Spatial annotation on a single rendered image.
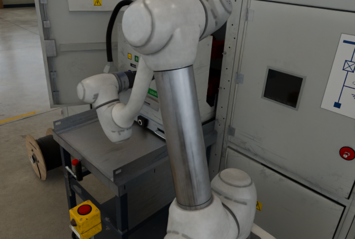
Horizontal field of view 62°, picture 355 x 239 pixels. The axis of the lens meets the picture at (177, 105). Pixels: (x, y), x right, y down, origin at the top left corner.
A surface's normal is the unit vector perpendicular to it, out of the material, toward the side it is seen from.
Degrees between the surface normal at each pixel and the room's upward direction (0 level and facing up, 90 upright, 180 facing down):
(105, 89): 58
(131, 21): 82
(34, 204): 0
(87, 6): 90
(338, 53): 90
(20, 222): 0
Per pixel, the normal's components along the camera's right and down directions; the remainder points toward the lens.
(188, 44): 0.73, 0.15
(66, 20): 0.36, 0.42
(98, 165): 0.05, -0.90
